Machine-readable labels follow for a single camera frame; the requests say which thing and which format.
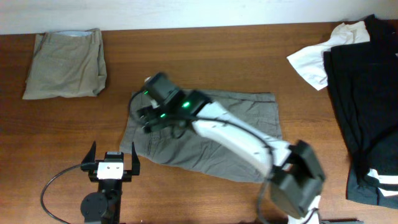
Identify black garment with white stripes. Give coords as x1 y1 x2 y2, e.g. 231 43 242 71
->
323 15 397 208

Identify grey shorts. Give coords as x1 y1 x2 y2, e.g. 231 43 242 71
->
119 90 282 183

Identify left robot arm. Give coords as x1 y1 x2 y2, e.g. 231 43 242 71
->
80 143 141 224

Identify folded khaki shorts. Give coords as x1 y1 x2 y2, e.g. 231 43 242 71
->
22 29 107 100

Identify white cloth garment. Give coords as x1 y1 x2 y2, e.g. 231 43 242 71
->
287 21 370 91

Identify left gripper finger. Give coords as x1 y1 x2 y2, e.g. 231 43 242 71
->
80 141 96 171
131 142 140 175

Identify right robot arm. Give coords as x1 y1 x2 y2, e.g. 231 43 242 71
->
129 73 326 223

